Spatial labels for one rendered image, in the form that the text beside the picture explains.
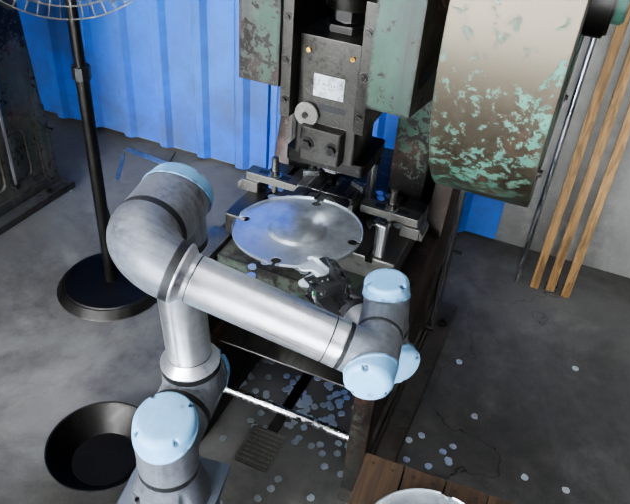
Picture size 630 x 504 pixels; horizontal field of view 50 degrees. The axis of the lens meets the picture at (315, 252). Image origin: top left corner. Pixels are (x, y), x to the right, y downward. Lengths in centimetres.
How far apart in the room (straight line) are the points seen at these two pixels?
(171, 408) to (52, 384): 107
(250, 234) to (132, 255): 52
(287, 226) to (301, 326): 55
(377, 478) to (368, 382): 64
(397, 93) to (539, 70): 44
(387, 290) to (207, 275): 28
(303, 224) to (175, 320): 42
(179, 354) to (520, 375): 142
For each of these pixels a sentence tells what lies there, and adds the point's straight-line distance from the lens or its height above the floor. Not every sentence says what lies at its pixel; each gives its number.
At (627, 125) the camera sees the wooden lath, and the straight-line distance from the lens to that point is 254.
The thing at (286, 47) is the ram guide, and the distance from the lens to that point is 147.
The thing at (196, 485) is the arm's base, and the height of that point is 51.
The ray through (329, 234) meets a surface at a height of 80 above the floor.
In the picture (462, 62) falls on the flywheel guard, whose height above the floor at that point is 130.
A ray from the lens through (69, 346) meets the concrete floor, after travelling 241.
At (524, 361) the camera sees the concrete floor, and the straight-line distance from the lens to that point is 247.
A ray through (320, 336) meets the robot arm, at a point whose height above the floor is 98.
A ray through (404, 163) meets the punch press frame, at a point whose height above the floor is 79.
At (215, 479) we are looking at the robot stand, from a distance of 146.
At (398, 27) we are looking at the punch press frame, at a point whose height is 124.
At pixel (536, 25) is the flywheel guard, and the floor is 137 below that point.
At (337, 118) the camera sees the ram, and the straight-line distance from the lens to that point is 152.
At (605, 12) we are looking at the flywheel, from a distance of 134.
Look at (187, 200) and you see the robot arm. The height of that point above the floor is 107.
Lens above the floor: 165
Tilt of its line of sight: 37 degrees down
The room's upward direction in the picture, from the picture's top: 5 degrees clockwise
